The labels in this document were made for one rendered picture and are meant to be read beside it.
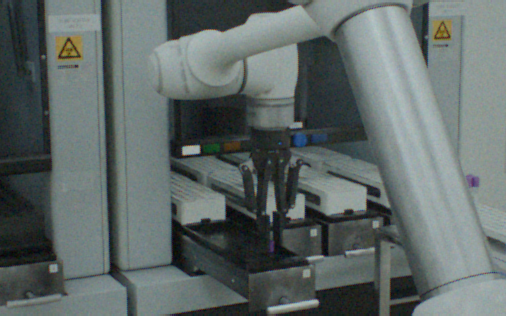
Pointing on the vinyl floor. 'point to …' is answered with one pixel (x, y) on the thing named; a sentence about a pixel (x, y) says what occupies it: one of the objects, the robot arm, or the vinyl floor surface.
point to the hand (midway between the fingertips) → (271, 230)
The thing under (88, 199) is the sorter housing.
